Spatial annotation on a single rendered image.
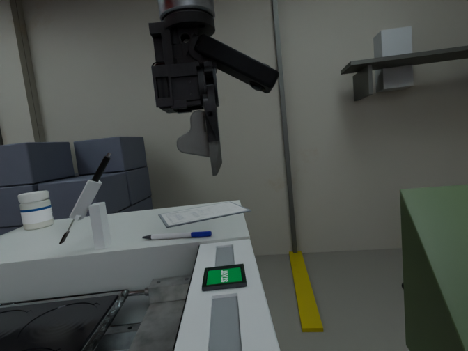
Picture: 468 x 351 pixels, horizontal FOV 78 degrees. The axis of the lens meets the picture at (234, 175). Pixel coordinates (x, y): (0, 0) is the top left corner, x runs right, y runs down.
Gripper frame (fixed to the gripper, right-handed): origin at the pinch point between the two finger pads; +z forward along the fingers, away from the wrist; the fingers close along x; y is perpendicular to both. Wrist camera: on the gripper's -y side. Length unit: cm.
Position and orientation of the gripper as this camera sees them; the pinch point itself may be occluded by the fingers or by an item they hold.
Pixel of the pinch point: (219, 166)
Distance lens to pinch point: 42.1
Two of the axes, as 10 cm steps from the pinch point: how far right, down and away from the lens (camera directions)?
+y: -9.9, 1.0, -0.2
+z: 1.0, 9.9, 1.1
